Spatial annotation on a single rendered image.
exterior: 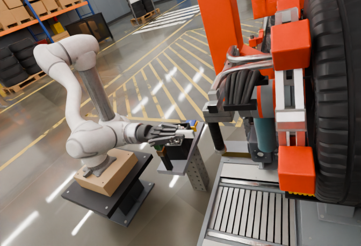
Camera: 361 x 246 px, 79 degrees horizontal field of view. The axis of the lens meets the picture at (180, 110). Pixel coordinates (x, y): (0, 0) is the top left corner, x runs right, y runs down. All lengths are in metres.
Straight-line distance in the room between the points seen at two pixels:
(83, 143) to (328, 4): 0.79
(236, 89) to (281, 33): 0.18
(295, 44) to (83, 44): 1.05
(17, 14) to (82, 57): 9.67
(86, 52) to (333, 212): 1.43
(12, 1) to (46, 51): 9.76
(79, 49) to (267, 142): 1.06
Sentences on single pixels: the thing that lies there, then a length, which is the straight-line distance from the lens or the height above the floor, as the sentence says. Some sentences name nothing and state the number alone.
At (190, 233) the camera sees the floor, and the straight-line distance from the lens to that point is 1.55.
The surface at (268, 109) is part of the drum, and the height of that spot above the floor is 0.85.
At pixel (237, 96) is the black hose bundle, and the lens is 0.62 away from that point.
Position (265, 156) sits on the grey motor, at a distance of 1.39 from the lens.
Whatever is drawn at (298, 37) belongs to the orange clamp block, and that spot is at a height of 1.14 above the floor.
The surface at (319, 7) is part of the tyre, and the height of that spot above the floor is 1.16.
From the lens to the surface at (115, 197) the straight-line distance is 1.54.
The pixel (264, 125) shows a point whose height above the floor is 0.66.
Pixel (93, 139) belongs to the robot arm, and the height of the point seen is 0.93.
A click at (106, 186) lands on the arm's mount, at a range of 1.51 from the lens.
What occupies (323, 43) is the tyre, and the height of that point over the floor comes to 1.11.
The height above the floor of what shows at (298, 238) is 0.15.
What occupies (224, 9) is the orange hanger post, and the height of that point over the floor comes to 1.10.
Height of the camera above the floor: 1.33
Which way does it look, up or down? 31 degrees down
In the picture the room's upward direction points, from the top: 21 degrees counter-clockwise
